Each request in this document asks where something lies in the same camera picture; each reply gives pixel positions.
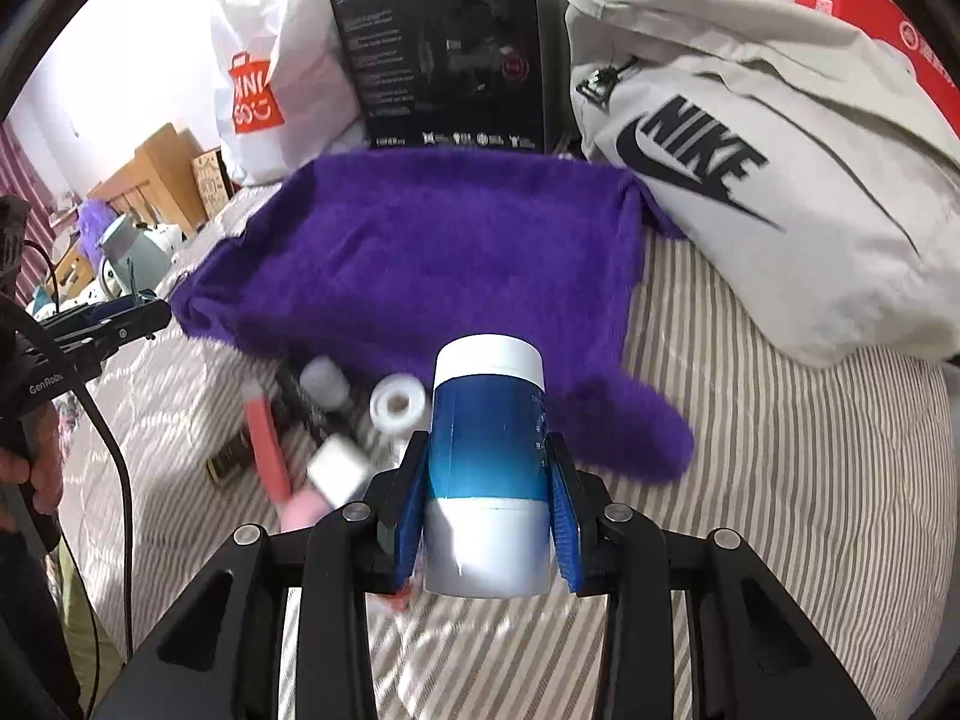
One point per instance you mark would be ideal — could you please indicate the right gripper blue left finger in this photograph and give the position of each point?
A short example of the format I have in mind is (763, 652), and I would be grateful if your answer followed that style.
(397, 499)

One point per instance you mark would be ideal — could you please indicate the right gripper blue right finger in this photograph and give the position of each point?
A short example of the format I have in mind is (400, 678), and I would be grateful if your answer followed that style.
(577, 502)

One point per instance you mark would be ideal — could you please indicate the white charger adapter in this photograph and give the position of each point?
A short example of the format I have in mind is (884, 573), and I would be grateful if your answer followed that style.
(340, 471)

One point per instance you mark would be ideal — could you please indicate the pink blue sponge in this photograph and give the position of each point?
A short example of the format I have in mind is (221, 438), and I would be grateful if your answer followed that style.
(302, 511)

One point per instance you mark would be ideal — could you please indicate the blue white cylinder bottle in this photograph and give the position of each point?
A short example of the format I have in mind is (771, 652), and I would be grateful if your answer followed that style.
(487, 525)

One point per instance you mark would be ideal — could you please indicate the black Horizon stick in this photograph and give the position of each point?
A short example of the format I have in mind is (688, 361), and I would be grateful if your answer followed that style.
(320, 425)

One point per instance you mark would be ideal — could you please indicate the white tape roll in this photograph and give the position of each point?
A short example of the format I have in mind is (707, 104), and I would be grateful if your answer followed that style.
(399, 405)

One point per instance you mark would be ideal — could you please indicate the pink grey tube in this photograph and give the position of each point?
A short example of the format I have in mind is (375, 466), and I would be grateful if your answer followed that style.
(266, 449)

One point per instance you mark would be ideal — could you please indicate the translucent white cap adapter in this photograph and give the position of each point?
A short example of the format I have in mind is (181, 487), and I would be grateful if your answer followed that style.
(325, 384)

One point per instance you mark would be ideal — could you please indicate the Grand Reserve black box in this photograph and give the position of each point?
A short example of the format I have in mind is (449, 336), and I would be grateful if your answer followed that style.
(230, 460)

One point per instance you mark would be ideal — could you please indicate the left hand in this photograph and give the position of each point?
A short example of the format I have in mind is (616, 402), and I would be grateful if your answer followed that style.
(42, 467)

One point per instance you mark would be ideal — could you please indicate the mint green kettle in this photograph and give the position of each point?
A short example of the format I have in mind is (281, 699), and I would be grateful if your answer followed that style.
(130, 260)

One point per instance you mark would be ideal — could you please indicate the wooden headboard piece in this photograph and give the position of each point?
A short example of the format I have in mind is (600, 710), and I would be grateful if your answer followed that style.
(158, 185)

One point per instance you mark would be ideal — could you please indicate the striped quilt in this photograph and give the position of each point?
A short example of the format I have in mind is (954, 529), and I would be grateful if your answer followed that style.
(843, 480)

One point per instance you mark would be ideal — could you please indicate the purple towel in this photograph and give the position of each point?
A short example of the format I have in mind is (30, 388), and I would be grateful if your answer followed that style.
(376, 259)

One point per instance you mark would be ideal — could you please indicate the white Miniso plastic bag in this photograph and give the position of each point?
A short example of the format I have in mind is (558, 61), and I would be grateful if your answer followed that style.
(283, 94)

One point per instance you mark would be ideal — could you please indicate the grey Nike bag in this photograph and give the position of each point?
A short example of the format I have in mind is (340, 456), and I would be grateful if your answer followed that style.
(795, 152)

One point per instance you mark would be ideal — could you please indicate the black headset box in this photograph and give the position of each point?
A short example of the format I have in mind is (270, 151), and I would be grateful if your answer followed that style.
(479, 73)

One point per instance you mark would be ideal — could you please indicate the red paper bag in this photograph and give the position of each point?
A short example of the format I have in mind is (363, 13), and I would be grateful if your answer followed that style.
(886, 23)

